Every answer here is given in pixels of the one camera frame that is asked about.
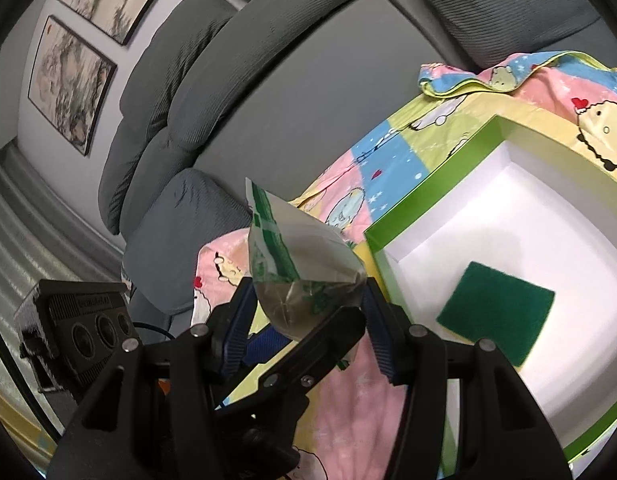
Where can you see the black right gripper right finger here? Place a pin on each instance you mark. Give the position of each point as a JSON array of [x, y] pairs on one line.
[[407, 354]]

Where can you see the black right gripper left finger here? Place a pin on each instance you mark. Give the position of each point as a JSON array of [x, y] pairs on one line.
[[207, 360]]

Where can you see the clear bag with green print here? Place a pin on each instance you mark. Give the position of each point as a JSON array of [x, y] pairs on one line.
[[302, 269]]

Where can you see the green scouring pad sponge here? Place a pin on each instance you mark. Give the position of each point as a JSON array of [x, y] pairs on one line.
[[488, 303]]

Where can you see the green box with white interior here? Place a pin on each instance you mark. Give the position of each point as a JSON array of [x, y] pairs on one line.
[[525, 205]]

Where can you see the lower framed ink painting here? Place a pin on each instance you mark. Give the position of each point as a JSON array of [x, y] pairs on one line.
[[68, 83]]

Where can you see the grey sofa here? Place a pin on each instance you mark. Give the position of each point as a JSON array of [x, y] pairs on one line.
[[275, 92]]

